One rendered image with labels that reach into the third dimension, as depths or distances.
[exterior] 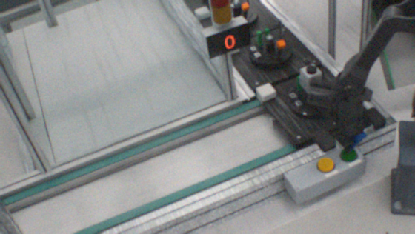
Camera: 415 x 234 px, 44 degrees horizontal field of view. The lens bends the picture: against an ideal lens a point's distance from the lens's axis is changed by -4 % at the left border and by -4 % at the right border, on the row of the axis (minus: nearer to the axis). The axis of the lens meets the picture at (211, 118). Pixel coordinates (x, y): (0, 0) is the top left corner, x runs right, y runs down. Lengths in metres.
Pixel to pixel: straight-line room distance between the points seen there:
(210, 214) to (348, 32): 0.94
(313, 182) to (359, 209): 0.16
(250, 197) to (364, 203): 0.30
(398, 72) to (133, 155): 0.79
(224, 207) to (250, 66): 0.51
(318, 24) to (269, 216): 0.87
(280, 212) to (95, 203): 0.50
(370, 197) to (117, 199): 0.68
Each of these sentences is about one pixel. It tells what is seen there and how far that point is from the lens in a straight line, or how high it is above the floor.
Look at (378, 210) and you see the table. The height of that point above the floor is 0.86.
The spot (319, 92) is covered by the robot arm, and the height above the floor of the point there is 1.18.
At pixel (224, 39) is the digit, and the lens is 1.37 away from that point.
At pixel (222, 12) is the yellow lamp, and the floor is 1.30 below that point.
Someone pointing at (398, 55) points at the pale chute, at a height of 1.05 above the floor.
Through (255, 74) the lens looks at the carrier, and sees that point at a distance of 1.64.
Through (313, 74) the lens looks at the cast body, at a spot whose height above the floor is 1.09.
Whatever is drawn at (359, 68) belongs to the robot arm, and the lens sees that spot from 1.17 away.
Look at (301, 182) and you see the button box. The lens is 1.35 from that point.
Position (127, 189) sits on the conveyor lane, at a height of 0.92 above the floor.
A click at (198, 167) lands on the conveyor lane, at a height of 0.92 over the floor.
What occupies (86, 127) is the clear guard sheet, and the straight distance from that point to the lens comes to 1.47.
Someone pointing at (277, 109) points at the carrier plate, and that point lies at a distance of 1.51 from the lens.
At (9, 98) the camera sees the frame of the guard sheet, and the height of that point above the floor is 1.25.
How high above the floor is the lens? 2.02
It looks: 44 degrees down
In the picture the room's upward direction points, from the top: 11 degrees counter-clockwise
